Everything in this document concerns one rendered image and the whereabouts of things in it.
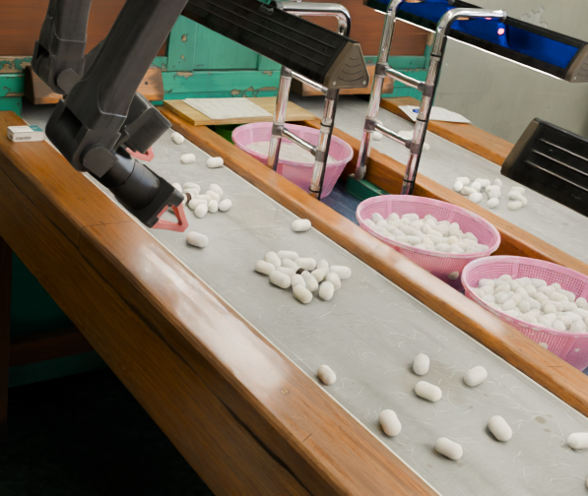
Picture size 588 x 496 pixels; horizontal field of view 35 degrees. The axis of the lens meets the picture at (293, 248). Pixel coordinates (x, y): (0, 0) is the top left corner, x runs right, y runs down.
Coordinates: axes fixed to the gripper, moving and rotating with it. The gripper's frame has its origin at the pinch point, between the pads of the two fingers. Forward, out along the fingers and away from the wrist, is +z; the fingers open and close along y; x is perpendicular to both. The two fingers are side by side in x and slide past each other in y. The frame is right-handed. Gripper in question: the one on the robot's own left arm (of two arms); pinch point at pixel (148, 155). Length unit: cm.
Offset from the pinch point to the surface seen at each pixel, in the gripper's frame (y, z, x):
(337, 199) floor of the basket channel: 1.8, 44.6, -21.3
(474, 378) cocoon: -73, 13, -4
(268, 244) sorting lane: -25.6, 12.5, -1.7
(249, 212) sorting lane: -12.6, 15.9, -4.5
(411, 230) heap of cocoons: -28, 35, -22
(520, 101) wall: 112, 196, -131
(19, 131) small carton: 23.4, -9.6, 12.1
